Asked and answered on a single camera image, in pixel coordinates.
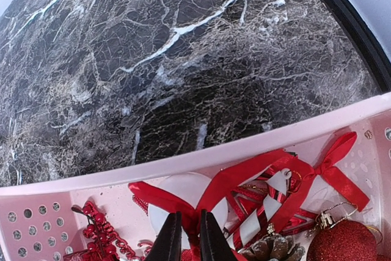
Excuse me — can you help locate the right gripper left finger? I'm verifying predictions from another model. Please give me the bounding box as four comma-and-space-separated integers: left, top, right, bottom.
145, 211, 182, 261

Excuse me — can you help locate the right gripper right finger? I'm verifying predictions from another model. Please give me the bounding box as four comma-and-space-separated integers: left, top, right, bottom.
200, 210, 237, 261

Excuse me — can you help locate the brown pine cone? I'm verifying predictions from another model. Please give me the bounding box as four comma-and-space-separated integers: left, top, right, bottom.
239, 234, 306, 261

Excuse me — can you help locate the white ball ornament upper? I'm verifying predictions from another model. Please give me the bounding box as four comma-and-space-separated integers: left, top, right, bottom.
148, 172, 228, 233

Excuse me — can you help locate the red berry branch in basket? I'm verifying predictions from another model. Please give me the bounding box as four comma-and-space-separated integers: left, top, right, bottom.
71, 201, 145, 260

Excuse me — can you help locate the red white candy cane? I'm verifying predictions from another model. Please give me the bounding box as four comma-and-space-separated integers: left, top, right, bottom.
227, 167, 292, 251

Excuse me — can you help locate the red glitter ball left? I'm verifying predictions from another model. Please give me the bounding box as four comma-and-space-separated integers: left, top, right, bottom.
306, 211, 378, 261

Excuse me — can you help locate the pink plastic basket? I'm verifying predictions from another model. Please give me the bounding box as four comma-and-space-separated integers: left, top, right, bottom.
1, 94, 390, 260

